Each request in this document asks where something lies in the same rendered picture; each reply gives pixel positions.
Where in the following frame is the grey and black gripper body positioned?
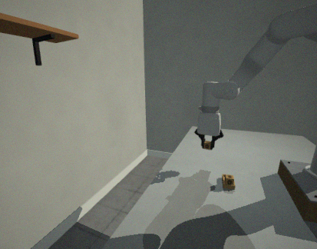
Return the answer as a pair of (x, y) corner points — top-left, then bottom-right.
(197, 112), (221, 136)

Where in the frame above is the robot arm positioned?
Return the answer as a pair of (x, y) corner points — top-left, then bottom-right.
(199, 4), (317, 179)

